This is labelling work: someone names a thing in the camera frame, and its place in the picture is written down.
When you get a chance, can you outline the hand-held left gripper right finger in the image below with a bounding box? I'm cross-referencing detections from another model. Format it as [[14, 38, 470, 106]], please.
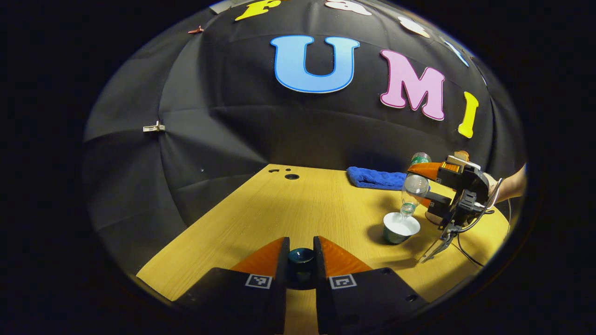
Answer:
[[313, 235, 429, 334]]

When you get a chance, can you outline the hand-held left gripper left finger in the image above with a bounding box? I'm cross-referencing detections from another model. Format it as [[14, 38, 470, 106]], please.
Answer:
[[175, 236, 290, 333]]

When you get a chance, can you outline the clear plastic water bottle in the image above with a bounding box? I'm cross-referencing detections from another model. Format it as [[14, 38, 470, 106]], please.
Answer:
[[400, 152, 432, 219]]

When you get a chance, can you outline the teal teacup lid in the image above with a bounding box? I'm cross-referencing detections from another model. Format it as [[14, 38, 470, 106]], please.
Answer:
[[287, 248, 316, 289]]

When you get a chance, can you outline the white and teal teacup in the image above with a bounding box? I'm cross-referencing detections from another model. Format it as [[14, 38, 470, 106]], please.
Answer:
[[383, 212, 421, 245]]

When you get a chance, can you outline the blue folded towel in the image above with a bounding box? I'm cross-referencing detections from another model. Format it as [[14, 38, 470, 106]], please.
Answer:
[[346, 167, 408, 190]]

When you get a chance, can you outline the white cable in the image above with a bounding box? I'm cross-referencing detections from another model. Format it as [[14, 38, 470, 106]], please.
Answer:
[[466, 178, 504, 228]]

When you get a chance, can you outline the black cable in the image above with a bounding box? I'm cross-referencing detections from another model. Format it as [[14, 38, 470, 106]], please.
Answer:
[[455, 231, 486, 269]]

